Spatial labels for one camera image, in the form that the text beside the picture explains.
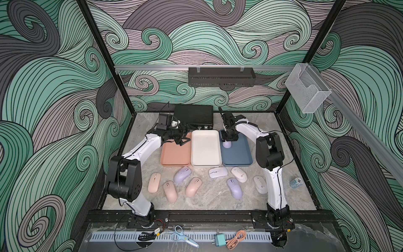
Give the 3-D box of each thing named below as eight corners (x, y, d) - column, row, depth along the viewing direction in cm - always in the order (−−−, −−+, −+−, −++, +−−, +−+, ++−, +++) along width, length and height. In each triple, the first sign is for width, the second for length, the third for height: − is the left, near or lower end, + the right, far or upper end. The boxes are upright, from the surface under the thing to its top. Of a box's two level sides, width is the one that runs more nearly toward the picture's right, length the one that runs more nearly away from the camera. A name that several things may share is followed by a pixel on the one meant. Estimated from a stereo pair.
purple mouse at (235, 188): (234, 200, 81) (235, 199, 79) (226, 180, 88) (227, 178, 86) (243, 197, 82) (244, 196, 80) (234, 178, 89) (235, 176, 87)
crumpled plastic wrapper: (290, 188, 85) (297, 184, 79) (288, 182, 87) (294, 177, 82) (297, 188, 85) (304, 184, 79) (295, 182, 87) (301, 177, 82)
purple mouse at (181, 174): (176, 185, 86) (176, 183, 84) (171, 178, 88) (170, 176, 86) (192, 172, 91) (192, 170, 88) (186, 166, 93) (186, 164, 91)
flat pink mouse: (147, 192, 83) (146, 191, 82) (151, 173, 90) (150, 172, 89) (158, 192, 83) (157, 191, 82) (161, 173, 90) (160, 172, 89)
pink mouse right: (183, 194, 83) (183, 192, 81) (193, 176, 89) (193, 174, 87) (192, 199, 81) (192, 198, 79) (202, 181, 88) (202, 179, 85)
